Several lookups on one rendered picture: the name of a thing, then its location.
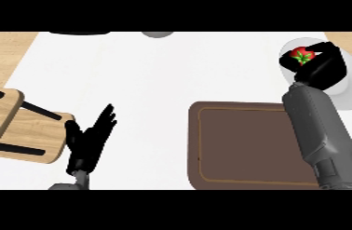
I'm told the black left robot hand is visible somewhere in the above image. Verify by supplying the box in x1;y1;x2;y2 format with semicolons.
64;103;119;176

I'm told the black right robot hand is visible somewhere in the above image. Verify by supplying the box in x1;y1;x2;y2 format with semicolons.
279;41;348;91

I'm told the brown tray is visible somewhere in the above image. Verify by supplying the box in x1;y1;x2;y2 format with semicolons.
187;101;323;191

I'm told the black rounded object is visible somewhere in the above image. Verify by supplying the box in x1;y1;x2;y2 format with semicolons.
48;31;113;36

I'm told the grey rounded object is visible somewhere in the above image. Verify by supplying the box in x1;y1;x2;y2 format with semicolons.
141;31;177;39

